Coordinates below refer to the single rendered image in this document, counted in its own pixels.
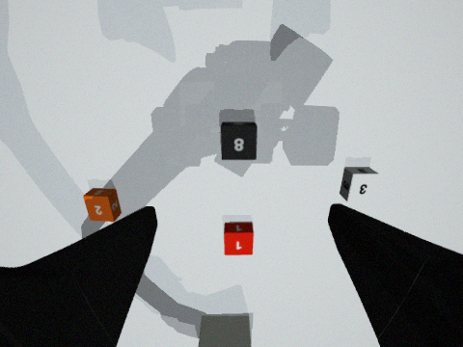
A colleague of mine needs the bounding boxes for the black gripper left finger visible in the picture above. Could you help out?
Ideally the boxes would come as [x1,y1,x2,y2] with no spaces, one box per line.
[0,205,158,347]

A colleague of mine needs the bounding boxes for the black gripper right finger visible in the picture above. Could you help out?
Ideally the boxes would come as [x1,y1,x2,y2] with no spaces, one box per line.
[328,204,463,347]

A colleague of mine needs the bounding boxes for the orange block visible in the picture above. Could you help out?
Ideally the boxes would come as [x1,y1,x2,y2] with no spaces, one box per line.
[84,189,123,223]

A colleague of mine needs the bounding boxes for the red block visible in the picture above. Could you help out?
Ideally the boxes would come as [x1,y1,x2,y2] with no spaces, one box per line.
[224,224,254,255]

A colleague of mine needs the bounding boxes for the black block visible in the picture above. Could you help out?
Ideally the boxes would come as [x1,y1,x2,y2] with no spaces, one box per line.
[221,122,258,159]

